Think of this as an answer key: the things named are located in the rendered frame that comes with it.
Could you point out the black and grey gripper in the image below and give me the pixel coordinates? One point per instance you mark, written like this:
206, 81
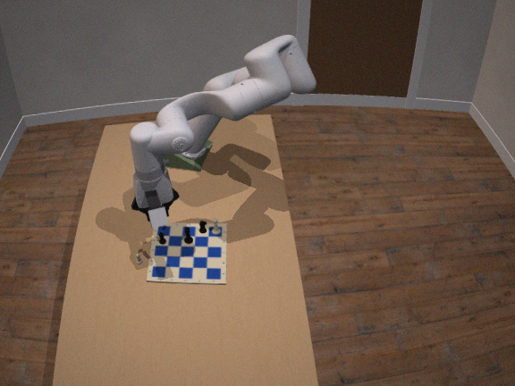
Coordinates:
164, 190

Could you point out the blue and white chessboard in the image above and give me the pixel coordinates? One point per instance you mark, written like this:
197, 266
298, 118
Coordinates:
201, 262

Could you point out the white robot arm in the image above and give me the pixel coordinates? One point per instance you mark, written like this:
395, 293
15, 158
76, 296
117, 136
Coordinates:
267, 85

